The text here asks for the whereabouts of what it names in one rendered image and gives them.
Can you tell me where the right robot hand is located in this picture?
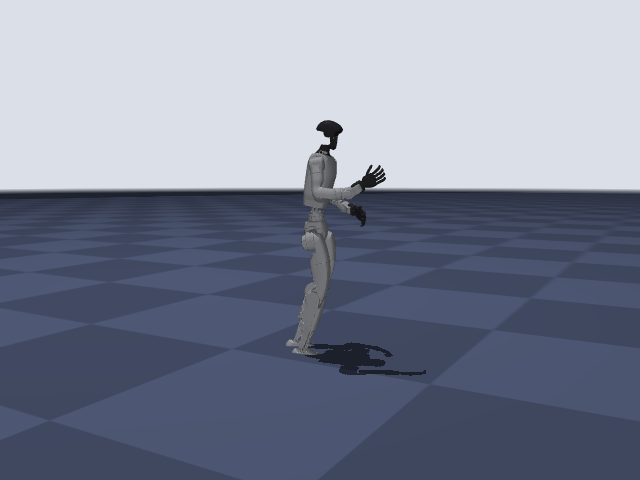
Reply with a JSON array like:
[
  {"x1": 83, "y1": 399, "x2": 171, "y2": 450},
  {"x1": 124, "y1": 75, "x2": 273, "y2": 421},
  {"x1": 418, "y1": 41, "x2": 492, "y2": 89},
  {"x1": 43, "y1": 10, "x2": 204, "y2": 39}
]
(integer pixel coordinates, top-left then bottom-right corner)
[{"x1": 351, "y1": 165, "x2": 386, "y2": 195}]

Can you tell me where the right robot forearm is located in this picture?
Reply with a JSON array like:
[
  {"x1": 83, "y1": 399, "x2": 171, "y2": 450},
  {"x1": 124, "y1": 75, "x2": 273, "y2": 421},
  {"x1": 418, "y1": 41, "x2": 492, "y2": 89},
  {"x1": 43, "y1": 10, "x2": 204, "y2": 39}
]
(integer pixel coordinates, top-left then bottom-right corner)
[{"x1": 316, "y1": 184, "x2": 363, "y2": 202}]

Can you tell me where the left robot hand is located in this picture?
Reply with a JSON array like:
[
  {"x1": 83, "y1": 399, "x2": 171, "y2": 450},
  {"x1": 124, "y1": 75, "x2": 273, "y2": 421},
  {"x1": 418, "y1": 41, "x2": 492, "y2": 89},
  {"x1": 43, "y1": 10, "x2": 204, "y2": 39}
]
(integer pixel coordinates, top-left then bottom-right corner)
[{"x1": 348, "y1": 203, "x2": 366, "y2": 227}]

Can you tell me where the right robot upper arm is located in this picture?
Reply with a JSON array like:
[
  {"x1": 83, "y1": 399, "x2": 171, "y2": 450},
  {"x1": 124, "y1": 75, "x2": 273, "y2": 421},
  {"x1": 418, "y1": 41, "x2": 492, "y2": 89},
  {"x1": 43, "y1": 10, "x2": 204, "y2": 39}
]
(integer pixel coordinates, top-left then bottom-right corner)
[{"x1": 308, "y1": 156, "x2": 327, "y2": 203}]

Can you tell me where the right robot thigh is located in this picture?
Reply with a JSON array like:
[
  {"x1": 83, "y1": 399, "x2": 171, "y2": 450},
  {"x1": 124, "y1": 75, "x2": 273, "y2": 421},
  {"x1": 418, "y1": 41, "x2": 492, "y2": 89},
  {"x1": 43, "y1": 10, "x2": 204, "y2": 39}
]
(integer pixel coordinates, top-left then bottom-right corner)
[{"x1": 302, "y1": 229, "x2": 330, "y2": 306}]

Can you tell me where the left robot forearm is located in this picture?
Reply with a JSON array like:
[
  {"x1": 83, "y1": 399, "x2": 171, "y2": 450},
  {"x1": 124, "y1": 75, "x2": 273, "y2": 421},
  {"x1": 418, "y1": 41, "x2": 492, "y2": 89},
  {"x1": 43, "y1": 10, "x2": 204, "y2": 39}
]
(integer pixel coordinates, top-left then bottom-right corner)
[{"x1": 330, "y1": 200, "x2": 355, "y2": 214}]

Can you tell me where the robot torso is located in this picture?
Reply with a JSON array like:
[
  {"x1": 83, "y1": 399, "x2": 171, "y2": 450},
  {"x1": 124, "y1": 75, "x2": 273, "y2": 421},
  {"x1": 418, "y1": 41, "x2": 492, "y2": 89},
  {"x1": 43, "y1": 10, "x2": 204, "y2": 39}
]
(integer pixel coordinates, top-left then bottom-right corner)
[{"x1": 303, "y1": 150, "x2": 337, "y2": 239}]

